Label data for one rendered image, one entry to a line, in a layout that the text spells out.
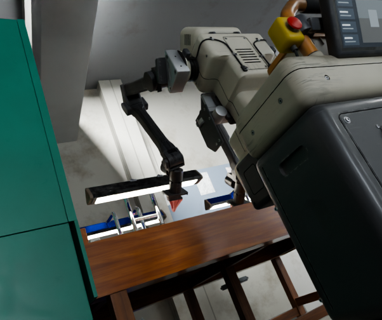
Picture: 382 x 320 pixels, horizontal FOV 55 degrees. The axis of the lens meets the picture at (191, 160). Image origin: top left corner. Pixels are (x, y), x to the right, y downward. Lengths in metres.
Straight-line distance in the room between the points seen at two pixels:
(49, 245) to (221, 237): 0.66
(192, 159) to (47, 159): 3.54
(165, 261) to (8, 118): 0.77
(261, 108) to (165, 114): 4.26
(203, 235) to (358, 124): 0.88
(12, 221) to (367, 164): 1.03
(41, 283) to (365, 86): 1.02
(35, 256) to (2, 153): 0.38
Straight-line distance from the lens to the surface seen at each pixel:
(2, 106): 1.51
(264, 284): 4.58
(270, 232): 1.66
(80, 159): 4.44
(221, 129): 1.83
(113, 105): 4.74
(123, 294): 1.32
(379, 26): 1.00
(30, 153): 1.40
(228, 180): 1.81
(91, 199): 1.72
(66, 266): 1.25
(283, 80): 0.77
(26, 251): 1.26
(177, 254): 1.41
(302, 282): 4.42
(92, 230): 2.27
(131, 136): 4.51
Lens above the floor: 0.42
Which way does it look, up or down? 22 degrees up
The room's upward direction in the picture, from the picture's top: 23 degrees counter-clockwise
